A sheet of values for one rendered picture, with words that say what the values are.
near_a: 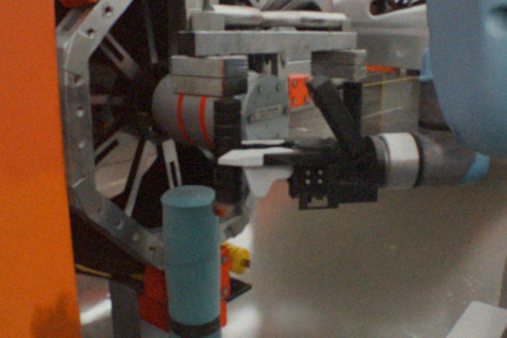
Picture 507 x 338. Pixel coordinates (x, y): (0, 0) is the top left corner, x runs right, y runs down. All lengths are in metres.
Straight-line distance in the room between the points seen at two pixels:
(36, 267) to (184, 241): 0.42
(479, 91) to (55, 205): 0.29
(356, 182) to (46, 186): 0.43
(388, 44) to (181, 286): 2.64
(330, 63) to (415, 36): 2.35
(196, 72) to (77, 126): 0.20
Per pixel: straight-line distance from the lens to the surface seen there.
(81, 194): 0.78
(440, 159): 0.71
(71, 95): 0.75
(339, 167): 0.66
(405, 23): 3.26
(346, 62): 0.91
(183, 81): 0.67
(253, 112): 0.80
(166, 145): 1.02
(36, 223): 0.39
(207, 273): 0.81
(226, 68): 0.63
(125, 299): 1.16
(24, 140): 0.37
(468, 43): 0.22
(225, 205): 0.66
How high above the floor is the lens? 0.98
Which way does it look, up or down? 12 degrees down
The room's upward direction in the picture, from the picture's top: straight up
